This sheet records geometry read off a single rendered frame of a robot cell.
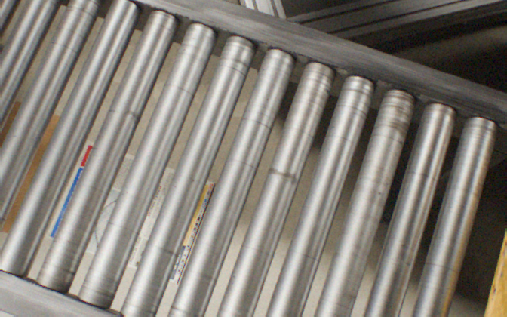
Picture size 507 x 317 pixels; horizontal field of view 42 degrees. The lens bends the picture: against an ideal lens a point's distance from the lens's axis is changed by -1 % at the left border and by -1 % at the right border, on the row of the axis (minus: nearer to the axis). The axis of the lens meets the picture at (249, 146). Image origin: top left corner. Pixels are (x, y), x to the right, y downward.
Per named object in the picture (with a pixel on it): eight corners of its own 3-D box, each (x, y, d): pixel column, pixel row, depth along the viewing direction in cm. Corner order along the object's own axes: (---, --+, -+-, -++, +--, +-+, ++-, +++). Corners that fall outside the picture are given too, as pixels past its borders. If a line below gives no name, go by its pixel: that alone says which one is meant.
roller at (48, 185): (147, 11, 109) (142, -3, 104) (28, 287, 97) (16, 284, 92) (119, 2, 109) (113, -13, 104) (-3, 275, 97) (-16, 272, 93)
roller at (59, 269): (184, 23, 108) (181, 10, 103) (69, 302, 96) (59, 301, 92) (155, 14, 108) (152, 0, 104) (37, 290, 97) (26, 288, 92)
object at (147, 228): (214, 183, 178) (214, 183, 177) (176, 286, 171) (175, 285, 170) (88, 139, 181) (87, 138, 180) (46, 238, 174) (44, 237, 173)
